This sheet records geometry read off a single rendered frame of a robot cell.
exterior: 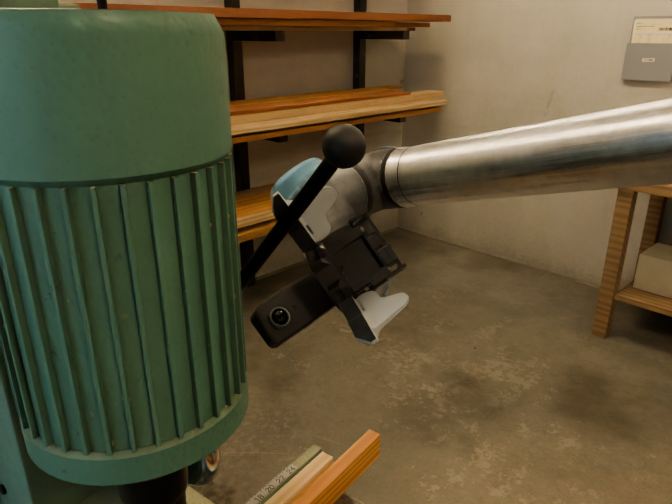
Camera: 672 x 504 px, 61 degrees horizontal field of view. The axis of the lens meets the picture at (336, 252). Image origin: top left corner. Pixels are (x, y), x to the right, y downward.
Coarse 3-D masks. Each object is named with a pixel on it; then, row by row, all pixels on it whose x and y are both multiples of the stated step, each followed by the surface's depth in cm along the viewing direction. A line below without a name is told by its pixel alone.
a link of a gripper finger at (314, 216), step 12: (276, 192) 49; (324, 192) 53; (336, 192) 54; (276, 204) 50; (288, 204) 52; (312, 204) 53; (324, 204) 54; (276, 216) 50; (312, 216) 54; (324, 216) 55; (300, 228) 53; (312, 228) 55; (324, 228) 56; (300, 240) 54; (312, 240) 54
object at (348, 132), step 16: (336, 128) 43; (352, 128) 43; (336, 144) 43; (352, 144) 43; (336, 160) 43; (352, 160) 43; (320, 176) 46; (304, 192) 47; (288, 208) 49; (304, 208) 49; (288, 224) 50; (272, 240) 52; (256, 256) 53; (240, 272) 56; (256, 272) 55
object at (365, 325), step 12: (348, 300) 54; (360, 300) 55; (372, 300) 54; (384, 300) 53; (396, 300) 52; (408, 300) 51; (348, 312) 53; (360, 312) 52; (372, 312) 52; (384, 312) 51; (396, 312) 51; (348, 324) 51; (360, 324) 50; (372, 324) 51; (384, 324) 50; (360, 336) 48; (372, 336) 47
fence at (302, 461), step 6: (312, 450) 78; (318, 450) 78; (300, 456) 77; (306, 456) 77; (312, 456) 77; (294, 462) 76; (300, 462) 76; (306, 462) 76; (300, 468) 75; (294, 474) 74; (288, 480) 74; (282, 486) 73; (264, 498) 70
